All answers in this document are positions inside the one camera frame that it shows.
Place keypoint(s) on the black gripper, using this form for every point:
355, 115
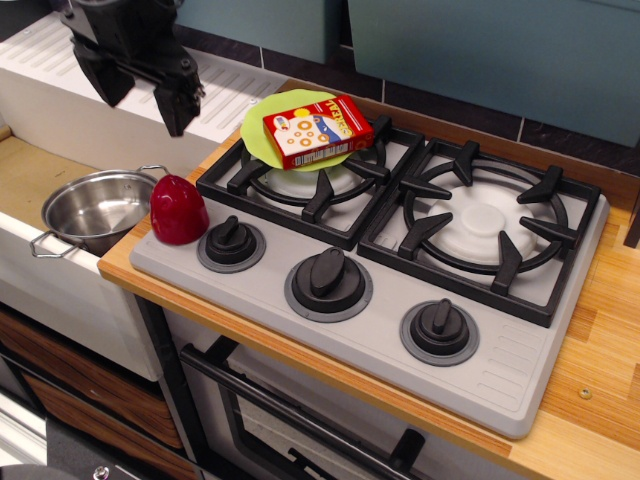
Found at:
116, 42

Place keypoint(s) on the red toy sweet potato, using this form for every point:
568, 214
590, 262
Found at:
177, 211

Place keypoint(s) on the red cereal box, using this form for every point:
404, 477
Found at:
317, 132

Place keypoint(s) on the white toy sink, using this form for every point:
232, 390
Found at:
55, 129

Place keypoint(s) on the lime green plate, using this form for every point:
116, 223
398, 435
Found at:
255, 130

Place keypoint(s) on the stainless steel pot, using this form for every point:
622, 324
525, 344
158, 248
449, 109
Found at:
94, 212

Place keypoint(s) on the black left stove knob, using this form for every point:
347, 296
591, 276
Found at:
231, 247

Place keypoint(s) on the black stove knob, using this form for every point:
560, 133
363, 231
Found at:
439, 333
231, 247
329, 287

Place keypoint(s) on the black left burner grate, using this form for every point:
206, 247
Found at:
333, 204

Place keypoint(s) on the black burner grate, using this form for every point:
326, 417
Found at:
511, 237
333, 204

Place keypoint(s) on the black middle stove knob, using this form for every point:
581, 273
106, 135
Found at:
329, 287

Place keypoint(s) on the wooden drawer front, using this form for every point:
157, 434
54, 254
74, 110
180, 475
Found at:
96, 397

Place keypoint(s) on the toy oven door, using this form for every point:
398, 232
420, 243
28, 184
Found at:
283, 424

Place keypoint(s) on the black right burner grate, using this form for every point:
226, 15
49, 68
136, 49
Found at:
511, 237

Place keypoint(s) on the black right stove knob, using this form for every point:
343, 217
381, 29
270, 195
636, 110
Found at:
439, 333

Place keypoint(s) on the grey toy stove top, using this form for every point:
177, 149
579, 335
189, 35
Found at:
499, 387

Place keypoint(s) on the black oven door handle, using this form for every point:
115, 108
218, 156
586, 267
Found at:
213, 364

